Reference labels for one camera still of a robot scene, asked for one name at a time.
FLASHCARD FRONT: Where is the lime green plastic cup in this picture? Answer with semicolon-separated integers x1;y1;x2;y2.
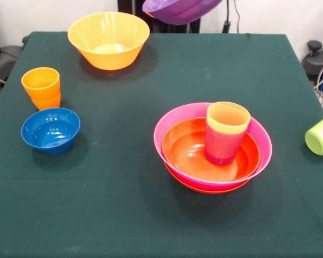
305;112;323;157

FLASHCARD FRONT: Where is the purple plastic cup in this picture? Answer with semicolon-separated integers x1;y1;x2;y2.
204;123;247;166

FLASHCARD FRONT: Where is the small blue plastic bowl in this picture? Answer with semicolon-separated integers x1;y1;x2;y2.
20;107;81;155

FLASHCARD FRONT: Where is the purple plastic bowl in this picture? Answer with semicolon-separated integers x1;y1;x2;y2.
142;0;223;26

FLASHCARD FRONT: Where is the large pink plastic bowl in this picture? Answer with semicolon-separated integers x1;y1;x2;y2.
153;102;273;192

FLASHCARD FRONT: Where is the black hanging cable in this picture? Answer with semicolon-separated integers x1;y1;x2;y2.
222;0;242;34

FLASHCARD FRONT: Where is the yellow plastic cup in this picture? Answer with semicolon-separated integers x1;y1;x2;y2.
206;101;251;135

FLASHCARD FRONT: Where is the red plastic bowl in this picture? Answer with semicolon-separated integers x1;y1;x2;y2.
161;117;261;182
164;162;251;195

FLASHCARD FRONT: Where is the large orange plastic bowl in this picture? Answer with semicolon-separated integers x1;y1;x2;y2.
67;11;151;71

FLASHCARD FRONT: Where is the dark green table cloth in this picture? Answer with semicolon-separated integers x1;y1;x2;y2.
0;31;323;258

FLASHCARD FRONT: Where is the orange plastic cup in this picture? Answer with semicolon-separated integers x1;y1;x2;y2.
20;67;61;101
29;90;61;111

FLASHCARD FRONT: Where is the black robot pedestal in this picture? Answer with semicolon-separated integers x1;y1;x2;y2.
117;0;203;34

